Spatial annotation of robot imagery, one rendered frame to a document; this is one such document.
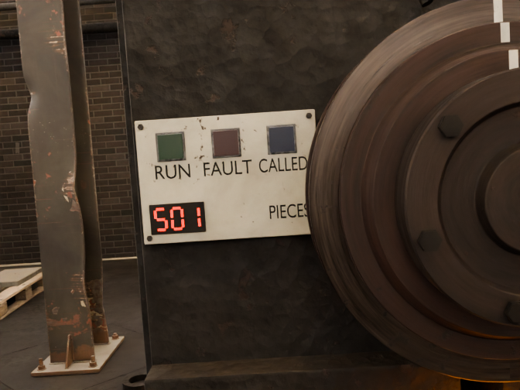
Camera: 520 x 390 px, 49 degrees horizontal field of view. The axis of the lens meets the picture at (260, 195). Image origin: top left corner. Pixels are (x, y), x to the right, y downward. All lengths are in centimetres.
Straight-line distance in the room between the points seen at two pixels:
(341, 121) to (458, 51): 15
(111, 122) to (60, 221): 370
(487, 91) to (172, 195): 44
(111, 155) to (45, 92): 363
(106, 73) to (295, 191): 635
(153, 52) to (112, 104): 619
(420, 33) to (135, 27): 41
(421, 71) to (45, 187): 295
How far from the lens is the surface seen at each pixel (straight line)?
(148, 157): 84
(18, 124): 741
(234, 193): 82
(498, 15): 75
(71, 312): 354
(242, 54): 85
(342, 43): 86
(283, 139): 81
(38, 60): 351
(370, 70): 70
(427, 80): 68
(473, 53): 71
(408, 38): 72
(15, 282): 549
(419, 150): 62
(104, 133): 706
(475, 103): 64
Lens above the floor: 118
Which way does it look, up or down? 4 degrees down
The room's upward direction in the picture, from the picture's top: 4 degrees counter-clockwise
